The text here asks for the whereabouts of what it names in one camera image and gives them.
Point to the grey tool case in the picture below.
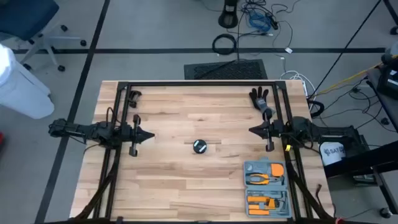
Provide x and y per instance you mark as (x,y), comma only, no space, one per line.
(264,189)

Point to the black grey work glove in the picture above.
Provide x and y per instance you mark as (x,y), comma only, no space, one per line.
(259,99)

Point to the thin black pole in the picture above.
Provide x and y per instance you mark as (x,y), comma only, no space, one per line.
(344,50)

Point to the black power strip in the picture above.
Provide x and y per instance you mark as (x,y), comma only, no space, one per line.
(273,21)

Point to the black stand base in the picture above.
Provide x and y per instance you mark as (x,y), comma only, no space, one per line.
(228,18)

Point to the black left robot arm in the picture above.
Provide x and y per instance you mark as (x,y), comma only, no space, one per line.
(93,130)

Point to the orange tape measure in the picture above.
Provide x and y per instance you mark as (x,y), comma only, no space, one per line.
(277,170)

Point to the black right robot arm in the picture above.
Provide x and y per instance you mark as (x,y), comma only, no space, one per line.
(326,133)

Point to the white power adapter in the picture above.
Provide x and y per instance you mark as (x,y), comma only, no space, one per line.
(288,50)

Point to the blue office chair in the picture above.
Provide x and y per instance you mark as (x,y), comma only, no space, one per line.
(25,17)

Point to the black device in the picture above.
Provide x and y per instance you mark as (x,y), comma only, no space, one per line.
(390,84)

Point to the black side table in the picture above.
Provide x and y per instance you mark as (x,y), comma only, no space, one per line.
(357,161)

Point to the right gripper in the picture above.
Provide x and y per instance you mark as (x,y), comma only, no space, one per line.
(275,130)

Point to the white trash bin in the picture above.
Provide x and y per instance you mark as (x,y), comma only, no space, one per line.
(21,90)

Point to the black floor mat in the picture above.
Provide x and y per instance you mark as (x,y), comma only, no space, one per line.
(227,70)

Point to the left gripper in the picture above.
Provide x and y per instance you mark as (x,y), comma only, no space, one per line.
(136,135)

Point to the black clamp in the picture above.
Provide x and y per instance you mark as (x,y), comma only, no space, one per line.
(134,96)

